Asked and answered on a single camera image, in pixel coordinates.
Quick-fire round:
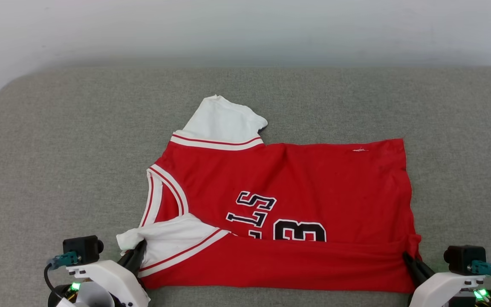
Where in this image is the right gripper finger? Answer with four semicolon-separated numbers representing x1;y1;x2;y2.
405;252;436;283
402;255;426;287

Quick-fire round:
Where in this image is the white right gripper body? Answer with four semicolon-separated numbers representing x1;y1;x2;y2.
407;272;486;307

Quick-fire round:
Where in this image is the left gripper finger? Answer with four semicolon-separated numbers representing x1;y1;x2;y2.
118;240;145;268
126;245;147;277

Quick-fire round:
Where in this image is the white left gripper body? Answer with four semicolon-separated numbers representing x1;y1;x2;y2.
66;259;150;307

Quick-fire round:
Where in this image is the red basketball jersey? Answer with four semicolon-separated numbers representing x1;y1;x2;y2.
116;94;423;294

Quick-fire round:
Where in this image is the grey fabric sofa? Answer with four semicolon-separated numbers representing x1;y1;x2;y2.
0;65;491;307

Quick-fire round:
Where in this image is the green right camera connector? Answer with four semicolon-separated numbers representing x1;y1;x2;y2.
469;260;491;281

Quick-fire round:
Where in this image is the green camera connector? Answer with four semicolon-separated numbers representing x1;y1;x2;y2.
47;252;80;269
469;260;491;281

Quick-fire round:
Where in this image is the green left camera connector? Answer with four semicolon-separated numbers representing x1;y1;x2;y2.
47;252;80;269

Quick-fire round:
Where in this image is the thin black left cable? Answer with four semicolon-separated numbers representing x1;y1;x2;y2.
43;264;65;301

